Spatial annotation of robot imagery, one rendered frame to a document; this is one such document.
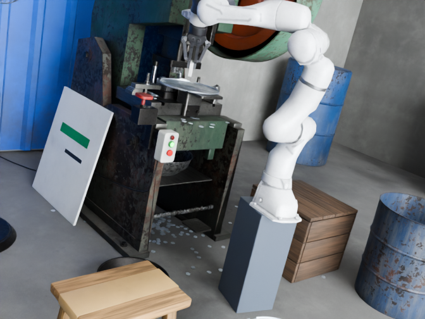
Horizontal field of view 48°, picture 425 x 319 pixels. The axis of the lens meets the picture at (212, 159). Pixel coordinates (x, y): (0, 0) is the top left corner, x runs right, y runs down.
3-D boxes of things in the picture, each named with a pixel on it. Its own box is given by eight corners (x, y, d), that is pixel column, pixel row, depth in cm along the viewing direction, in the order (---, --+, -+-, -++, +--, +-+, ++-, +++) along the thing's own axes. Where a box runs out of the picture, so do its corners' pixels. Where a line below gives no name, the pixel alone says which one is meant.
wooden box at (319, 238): (339, 269, 255) (358, 210, 244) (291, 283, 230) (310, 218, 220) (284, 233, 283) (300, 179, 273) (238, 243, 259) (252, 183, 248)
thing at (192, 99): (218, 123, 228) (224, 96, 224) (196, 124, 218) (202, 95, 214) (186, 109, 244) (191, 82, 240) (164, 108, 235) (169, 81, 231)
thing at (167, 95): (195, 99, 243) (197, 93, 242) (164, 99, 229) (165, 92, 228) (176, 91, 254) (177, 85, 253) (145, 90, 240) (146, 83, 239)
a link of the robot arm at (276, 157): (308, 176, 198) (324, 119, 190) (279, 180, 185) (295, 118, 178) (288, 166, 205) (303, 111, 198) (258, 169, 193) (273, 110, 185)
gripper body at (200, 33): (188, 25, 196) (184, 46, 201) (208, 29, 196) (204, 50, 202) (190, 18, 202) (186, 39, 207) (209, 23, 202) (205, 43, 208)
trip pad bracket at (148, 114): (152, 149, 211) (159, 106, 206) (133, 150, 205) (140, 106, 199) (144, 145, 215) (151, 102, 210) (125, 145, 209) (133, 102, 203)
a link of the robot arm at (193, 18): (210, 17, 193) (208, 30, 196) (213, 7, 203) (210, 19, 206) (180, 11, 192) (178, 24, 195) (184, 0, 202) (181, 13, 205)
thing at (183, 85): (219, 88, 245) (219, 87, 244) (218, 98, 217) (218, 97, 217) (164, 76, 244) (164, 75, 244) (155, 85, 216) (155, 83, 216)
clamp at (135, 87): (160, 96, 233) (164, 75, 230) (131, 95, 222) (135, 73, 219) (153, 93, 237) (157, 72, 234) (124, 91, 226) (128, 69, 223)
